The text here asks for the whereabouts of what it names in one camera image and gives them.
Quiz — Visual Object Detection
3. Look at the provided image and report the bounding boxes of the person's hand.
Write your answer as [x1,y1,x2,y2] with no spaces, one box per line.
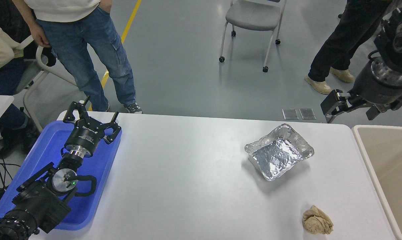
[29,23,51,48]

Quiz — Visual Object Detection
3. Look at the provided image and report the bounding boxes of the grey chair on casters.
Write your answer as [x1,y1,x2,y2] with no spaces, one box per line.
[219,0,287,73]

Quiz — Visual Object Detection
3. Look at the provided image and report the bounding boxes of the grey chair with white frame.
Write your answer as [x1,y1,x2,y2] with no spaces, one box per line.
[13,35,88,132]

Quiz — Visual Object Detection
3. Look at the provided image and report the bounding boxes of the foil tray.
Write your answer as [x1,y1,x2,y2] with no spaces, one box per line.
[244,123,315,181]

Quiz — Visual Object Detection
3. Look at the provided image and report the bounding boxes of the crumpled tan paper ball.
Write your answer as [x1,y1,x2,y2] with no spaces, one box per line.
[302,205,334,235]

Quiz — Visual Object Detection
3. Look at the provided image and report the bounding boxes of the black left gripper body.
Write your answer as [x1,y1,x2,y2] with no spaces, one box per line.
[64,122,105,157]

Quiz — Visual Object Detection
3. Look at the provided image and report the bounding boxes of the person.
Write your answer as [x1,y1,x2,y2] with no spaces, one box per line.
[13,0,143,114]
[0,0,41,159]
[304,0,393,95]

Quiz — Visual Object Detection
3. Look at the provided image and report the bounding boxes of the large pale bin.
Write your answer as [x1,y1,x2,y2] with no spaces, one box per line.
[352,125,402,240]

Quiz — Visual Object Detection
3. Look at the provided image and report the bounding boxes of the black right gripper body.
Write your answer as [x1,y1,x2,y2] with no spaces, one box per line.
[351,62,402,105]

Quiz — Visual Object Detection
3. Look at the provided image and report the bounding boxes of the blue plastic tray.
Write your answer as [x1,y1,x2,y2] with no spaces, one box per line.
[0,120,122,231]

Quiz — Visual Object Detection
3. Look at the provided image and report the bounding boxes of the black floor cables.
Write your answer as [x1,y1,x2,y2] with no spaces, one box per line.
[0,152,21,207]

